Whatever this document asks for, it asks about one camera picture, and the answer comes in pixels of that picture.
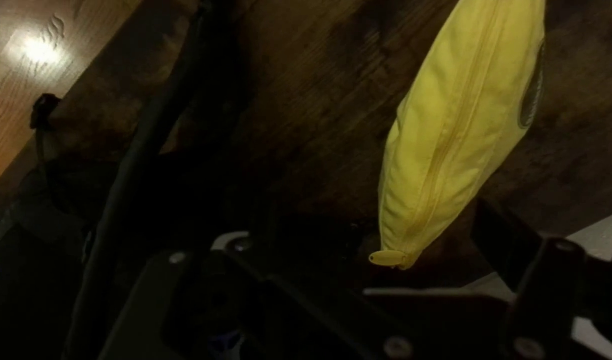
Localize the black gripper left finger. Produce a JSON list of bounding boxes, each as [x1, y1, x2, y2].
[[98, 233, 386, 360]]

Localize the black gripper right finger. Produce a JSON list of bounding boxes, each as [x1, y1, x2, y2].
[[470, 197, 612, 360]]

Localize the yellow zippered pouch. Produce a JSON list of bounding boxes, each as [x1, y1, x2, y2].
[[367, 0, 545, 270]]

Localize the rustic wooden console table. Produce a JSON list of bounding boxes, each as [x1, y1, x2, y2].
[[0, 0, 612, 296]]

